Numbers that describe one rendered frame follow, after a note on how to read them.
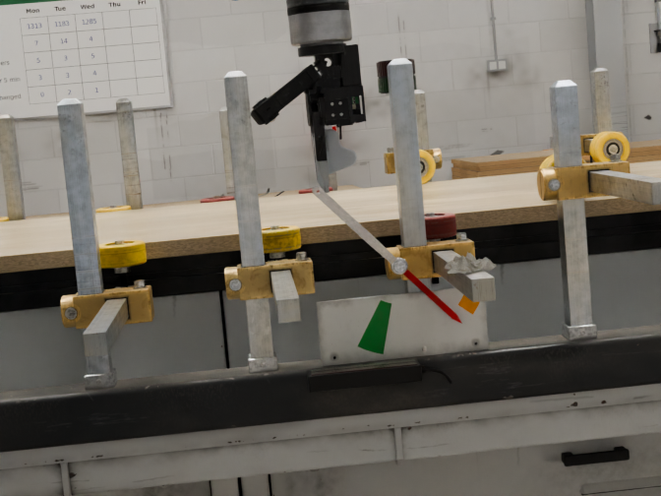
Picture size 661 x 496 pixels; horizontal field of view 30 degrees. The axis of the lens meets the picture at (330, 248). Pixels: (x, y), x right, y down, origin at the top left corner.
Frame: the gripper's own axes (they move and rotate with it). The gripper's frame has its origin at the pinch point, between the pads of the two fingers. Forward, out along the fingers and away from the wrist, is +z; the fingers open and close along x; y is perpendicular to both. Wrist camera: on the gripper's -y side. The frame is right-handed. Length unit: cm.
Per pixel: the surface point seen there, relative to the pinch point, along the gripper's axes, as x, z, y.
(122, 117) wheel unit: 115, -13, -38
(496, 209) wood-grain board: 22.3, 8.5, 30.1
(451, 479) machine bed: 31, 57, 20
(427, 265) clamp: 5.3, 14.3, 15.4
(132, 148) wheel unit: 115, -6, -37
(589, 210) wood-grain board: 22, 10, 46
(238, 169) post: 6.1, -3.1, -11.8
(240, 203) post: 6.1, 2.0, -12.1
